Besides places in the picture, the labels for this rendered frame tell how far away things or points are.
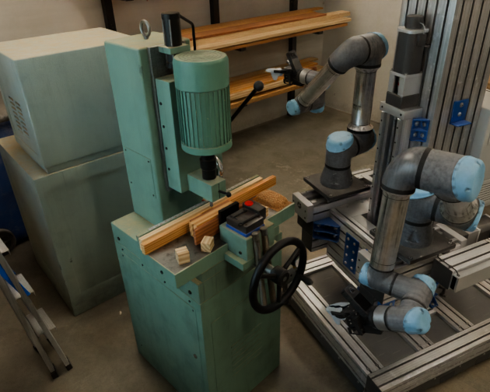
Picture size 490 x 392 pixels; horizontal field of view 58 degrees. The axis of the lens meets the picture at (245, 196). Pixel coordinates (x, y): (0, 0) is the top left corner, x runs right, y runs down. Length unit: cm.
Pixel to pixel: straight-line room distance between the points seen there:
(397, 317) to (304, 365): 103
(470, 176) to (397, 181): 18
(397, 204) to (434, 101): 56
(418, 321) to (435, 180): 40
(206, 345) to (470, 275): 102
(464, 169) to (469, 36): 67
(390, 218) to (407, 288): 23
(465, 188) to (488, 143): 79
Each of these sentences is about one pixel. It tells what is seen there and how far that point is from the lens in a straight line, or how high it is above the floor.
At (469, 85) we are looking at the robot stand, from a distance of 188.
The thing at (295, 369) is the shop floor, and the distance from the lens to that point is 234.
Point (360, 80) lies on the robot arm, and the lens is 203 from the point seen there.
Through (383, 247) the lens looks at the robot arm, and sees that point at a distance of 140.
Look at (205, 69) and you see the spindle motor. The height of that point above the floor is 148.
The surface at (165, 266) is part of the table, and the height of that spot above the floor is 90.
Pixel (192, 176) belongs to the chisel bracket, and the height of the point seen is 107.
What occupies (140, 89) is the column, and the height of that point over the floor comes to 138.
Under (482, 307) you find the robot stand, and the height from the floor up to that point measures 21.
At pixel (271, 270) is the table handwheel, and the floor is 83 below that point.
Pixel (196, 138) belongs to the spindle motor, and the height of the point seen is 126.
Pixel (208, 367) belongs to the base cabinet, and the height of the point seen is 38.
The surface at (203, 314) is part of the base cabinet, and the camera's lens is 166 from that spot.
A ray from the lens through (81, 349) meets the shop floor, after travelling 258.
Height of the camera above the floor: 183
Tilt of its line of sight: 31 degrees down
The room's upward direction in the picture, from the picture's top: 2 degrees counter-clockwise
